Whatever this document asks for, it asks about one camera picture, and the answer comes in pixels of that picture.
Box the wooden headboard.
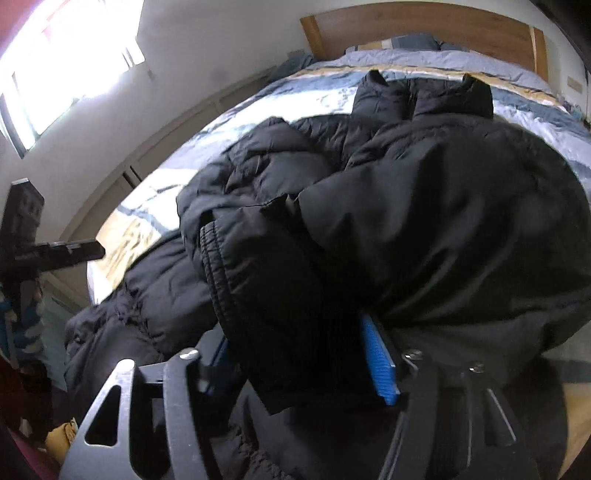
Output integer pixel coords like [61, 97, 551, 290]
[300, 2, 550, 81]

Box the dark red cloth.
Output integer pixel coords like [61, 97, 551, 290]
[0, 357, 63, 480]

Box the grey-blue cloth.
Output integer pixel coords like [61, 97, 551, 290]
[267, 52, 315, 85]

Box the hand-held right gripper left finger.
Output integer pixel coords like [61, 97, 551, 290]
[59, 332, 245, 480]

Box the yellow cloth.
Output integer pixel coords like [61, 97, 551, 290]
[45, 416, 80, 466]

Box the striped pillow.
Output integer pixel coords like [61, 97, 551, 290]
[345, 32, 440, 53]

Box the bed with striped duvet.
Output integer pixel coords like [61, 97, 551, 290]
[85, 46, 591, 480]

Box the black puffer jacket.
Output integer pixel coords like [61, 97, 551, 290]
[64, 69, 591, 480]

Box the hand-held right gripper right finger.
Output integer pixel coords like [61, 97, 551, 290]
[359, 314, 541, 480]

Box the bright window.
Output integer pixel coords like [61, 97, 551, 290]
[0, 0, 147, 154]

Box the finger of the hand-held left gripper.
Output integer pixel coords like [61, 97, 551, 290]
[36, 238, 106, 271]

